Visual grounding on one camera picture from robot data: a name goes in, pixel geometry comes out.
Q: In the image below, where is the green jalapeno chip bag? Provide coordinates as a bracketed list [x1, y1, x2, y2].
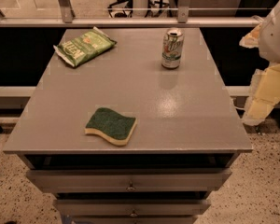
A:
[54, 27, 117, 68]

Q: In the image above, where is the top grey drawer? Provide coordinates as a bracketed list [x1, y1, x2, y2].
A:
[26, 169, 231, 193]

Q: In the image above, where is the top drawer metal knob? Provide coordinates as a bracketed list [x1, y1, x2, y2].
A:
[126, 182, 136, 192]

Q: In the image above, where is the metal railing frame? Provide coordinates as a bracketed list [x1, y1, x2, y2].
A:
[0, 0, 263, 28]

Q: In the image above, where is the grey drawer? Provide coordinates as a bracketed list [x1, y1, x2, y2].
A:
[26, 169, 231, 193]
[54, 199, 210, 217]

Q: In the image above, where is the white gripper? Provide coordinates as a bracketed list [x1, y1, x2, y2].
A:
[239, 0, 280, 126]

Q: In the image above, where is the black office chair base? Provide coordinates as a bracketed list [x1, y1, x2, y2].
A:
[107, 0, 170, 18]

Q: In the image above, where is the green and yellow sponge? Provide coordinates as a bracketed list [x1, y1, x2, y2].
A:
[85, 107, 137, 147]

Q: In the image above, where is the grey drawer cabinet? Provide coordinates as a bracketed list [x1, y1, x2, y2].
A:
[4, 28, 252, 224]

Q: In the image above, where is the drawer metal knob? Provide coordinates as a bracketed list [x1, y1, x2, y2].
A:
[126, 182, 136, 192]
[130, 210, 138, 217]

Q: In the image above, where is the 7up soda can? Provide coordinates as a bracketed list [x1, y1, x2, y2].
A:
[161, 28, 184, 69]

